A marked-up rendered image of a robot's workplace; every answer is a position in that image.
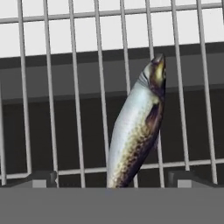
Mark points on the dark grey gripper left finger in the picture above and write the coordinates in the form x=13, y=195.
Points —
x=40, y=178

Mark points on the silver fish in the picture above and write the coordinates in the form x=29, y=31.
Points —
x=134, y=128

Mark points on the dark grey oven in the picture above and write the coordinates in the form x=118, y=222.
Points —
x=64, y=116

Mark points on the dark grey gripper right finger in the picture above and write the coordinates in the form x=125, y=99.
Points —
x=180, y=178

